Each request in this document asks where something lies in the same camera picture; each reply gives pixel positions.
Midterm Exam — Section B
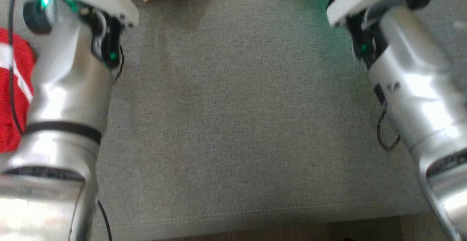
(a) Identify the grey fabric sofa seat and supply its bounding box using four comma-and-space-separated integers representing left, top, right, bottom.
0, 0, 467, 241

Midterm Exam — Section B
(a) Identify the red garment wide white stripe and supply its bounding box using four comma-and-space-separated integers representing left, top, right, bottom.
0, 27, 37, 153

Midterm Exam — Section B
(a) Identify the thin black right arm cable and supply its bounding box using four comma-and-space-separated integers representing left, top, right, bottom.
377, 102, 401, 151

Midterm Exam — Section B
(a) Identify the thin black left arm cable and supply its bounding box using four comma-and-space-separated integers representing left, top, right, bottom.
8, 0, 26, 135
97, 200, 112, 241

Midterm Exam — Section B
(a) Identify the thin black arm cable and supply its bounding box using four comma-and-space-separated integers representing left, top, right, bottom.
377, 102, 401, 151
8, 0, 26, 135
97, 200, 112, 241

